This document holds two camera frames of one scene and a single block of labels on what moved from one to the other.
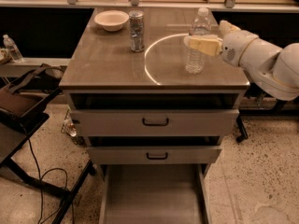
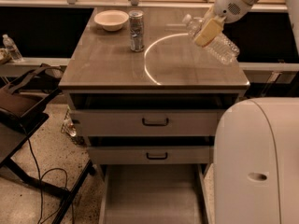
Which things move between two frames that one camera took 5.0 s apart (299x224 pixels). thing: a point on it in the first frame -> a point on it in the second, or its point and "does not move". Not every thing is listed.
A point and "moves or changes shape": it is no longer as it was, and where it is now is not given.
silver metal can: (136, 31) does not move
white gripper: (235, 47) -> (227, 7)
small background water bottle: (15, 52) does not move
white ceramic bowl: (111, 21) does not move
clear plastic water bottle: (200, 26) moves or changes shape
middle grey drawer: (150, 155) does not move
